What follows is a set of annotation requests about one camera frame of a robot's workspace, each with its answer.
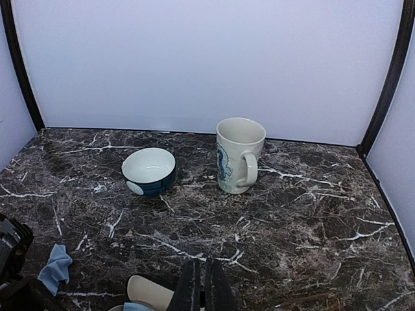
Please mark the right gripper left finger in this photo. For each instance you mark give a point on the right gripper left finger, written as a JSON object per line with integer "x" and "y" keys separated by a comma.
{"x": 187, "y": 292}

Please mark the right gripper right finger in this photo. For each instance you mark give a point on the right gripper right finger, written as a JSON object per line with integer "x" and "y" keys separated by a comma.
{"x": 218, "y": 293}

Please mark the black checkered glasses case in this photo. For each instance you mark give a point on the black checkered glasses case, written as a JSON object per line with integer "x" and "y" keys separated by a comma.
{"x": 142, "y": 290}

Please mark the light blue cloth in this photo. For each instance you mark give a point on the light blue cloth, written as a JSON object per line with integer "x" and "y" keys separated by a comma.
{"x": 56, "y": 270}
{"x": 130, "y": 306}

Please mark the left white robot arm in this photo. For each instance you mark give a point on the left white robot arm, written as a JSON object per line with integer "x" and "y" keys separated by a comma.
{"x": 19, "y": 292}

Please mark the white and navy bowl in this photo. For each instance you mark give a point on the white and navy bowl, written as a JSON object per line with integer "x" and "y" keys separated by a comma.
{"x": 149, "y": 171}

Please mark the white seahorse mug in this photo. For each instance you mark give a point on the white seahorse mug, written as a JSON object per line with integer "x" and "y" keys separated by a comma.
{"x": 239, "y": 145}

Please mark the left black frame post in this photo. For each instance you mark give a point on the left black frame post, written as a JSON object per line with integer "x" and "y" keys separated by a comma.
{"x": 19, "y": 64}

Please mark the black frame post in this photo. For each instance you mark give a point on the black frame post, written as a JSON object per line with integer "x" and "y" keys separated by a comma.
{"x": 401, "y": 47}
{"x": 19, "y": 64}

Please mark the right black frame post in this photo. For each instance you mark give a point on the right black frame post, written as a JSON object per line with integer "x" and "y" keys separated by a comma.
{"x": 401, "y": 47}

